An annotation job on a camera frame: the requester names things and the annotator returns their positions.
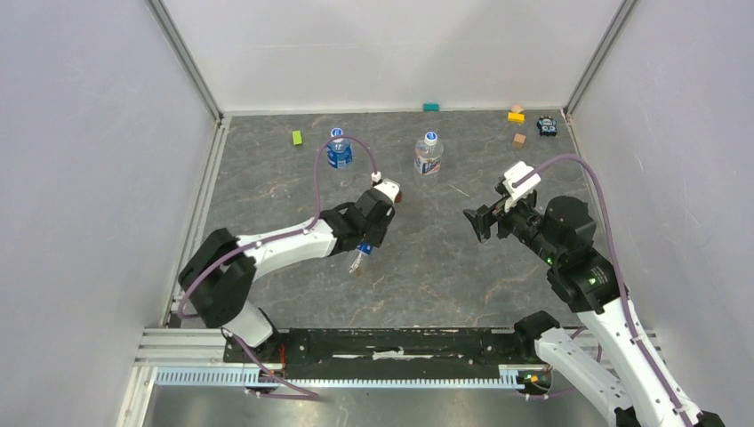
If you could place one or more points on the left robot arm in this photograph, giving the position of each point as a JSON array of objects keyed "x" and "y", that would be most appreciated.
[{"x": 217, "y": 279}]

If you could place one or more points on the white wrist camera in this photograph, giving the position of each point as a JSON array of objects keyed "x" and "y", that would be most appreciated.
[
  {"x": 387, "y": 187},
  {"x": 516, "y": 183}
]

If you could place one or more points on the green block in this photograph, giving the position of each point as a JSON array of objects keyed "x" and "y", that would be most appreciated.
[{"x": 297, "y": 138}]

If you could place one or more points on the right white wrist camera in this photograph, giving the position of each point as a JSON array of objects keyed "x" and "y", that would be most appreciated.
[{"x": 516, "y": 183}]

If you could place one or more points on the blue label Pocari bottle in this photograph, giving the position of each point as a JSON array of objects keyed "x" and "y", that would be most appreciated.
[{"x": 339, "y": 153}]

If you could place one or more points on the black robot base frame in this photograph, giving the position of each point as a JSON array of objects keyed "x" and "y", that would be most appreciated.
[{"x": 466, "y": 353}]

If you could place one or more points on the yellow block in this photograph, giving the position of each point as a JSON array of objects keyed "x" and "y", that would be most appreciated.
[{"x": 518, "y": 118}]

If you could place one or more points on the tan cube block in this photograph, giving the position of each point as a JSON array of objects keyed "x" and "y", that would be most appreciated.
[{"x": 518, "y": 141}]

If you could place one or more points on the white slotted cable duct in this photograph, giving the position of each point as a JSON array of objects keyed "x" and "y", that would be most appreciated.
[{"x": 253, "y": 378}]

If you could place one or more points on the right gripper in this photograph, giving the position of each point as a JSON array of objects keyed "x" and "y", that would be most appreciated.
[{"x": 484, "y": 216}]

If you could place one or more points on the red label clear bottle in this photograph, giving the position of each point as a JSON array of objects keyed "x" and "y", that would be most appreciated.
[{"x": 428, "y": 160}]

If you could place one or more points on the white blue bottle cap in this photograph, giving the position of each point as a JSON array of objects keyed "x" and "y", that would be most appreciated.
[{"x": 430, "y": 139}]

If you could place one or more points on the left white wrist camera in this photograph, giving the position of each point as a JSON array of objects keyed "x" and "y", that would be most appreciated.
[{"x": 387, "y": 187}]

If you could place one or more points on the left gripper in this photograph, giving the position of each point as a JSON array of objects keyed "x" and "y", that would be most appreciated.
[{"x": 378, "y": 237}]

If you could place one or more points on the black blue toy car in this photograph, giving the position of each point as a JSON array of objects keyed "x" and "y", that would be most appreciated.
[{"x": 547, "y": 126}]

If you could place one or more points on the Pepsi label clear bottle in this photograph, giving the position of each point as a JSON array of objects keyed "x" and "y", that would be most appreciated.
[{"x": 360, "y": 260}]

